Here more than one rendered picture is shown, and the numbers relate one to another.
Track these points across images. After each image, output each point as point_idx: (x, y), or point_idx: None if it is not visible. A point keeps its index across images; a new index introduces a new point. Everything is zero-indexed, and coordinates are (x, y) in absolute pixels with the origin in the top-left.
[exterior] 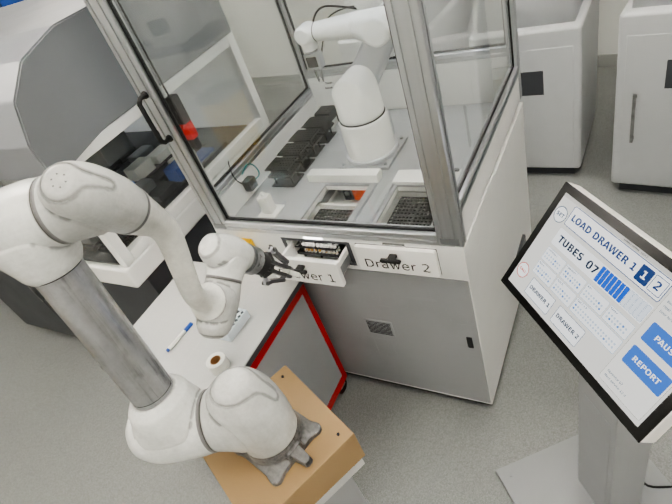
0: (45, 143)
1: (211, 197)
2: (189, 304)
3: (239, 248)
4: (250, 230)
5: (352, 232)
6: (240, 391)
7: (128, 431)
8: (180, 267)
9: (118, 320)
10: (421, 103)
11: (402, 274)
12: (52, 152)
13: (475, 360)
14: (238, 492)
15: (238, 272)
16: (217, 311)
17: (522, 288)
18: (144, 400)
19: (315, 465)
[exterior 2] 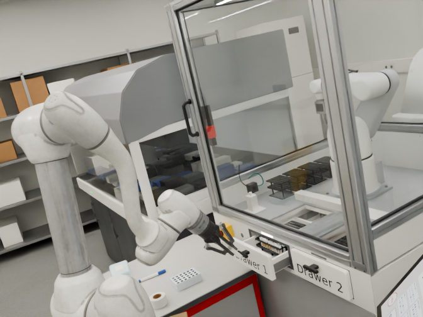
0: (130, 120)
1: (213, 184)
2: (129, 226)
3: (185, 205)
4: (231, 217)
5: (291, 236)
6: (115, 288)
7: (53, 292)
8: (126, 193)
9: (68, 205)
10: (337, 129)
11: (325, 290)
12: (132, 126)
13: None
14: None
15: (177, 222)
16: (148, 241)
17: (384, 316)
18: (64, 269)
19: None
